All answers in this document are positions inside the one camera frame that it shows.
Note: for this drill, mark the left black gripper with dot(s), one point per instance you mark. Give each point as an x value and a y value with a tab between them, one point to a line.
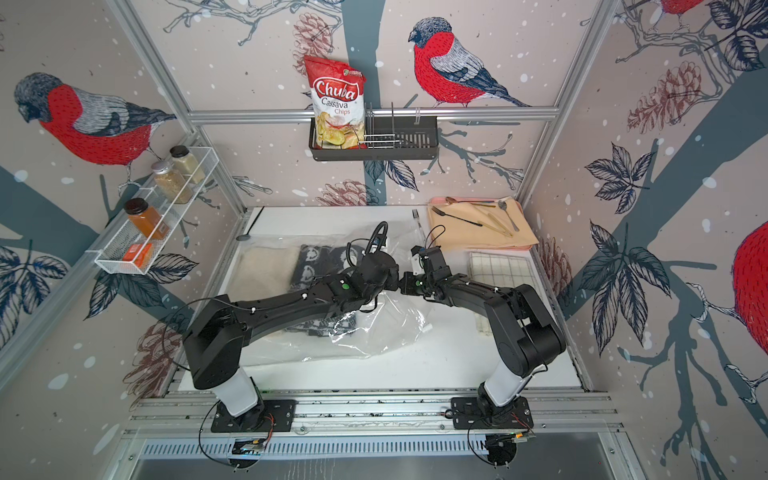
394	276

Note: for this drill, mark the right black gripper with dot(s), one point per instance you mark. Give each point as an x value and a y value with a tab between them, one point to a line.
405	288

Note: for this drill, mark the cream checked cloth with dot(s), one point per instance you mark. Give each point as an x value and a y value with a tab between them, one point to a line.
503	271

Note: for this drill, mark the clear plastic vacuum bag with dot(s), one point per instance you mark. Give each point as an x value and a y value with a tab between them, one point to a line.
392	322

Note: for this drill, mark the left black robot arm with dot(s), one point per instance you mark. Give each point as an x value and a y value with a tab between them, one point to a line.
222	329

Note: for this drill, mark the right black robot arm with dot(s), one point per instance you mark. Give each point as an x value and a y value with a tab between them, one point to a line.
526	335

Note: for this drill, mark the black white patterned scarf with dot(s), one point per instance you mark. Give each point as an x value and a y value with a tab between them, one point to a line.
316	261

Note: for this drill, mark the red Chuba chips bag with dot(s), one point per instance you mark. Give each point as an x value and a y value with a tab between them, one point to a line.
337	93

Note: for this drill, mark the silver fork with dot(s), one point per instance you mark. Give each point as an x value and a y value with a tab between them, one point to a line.
416	218

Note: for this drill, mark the copper spoon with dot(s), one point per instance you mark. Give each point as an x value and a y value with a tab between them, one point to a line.
452	201

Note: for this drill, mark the gold cutlery piece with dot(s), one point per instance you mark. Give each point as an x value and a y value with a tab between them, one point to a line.
493	223

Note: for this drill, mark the silver spoon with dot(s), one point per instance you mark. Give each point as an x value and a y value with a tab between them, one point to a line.
502	205

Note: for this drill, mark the beige folded cloth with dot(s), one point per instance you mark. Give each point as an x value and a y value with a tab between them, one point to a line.
261	272

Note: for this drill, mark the black spoon at edge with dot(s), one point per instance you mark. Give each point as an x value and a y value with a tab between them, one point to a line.
247	234

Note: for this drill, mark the tan spice jar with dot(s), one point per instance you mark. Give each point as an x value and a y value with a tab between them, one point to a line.
171	182

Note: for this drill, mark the pale green spice jar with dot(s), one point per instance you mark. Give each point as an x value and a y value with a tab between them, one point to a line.
187	164

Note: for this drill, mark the small orange box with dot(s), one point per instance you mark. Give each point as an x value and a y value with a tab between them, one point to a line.
139	254

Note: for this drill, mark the orange spice jar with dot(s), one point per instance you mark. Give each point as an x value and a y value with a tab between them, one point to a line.
146	219

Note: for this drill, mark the black handled spoon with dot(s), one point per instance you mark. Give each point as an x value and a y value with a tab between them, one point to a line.
443	213

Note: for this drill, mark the black wall basket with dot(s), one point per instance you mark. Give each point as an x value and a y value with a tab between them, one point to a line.
387	138

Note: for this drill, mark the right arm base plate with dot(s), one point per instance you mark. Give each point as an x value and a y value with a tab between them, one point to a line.
473	412

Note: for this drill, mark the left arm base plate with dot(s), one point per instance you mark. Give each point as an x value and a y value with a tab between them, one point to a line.
267	415

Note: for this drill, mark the clear acrylic wall shelf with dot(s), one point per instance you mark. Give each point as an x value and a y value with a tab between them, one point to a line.
109	257

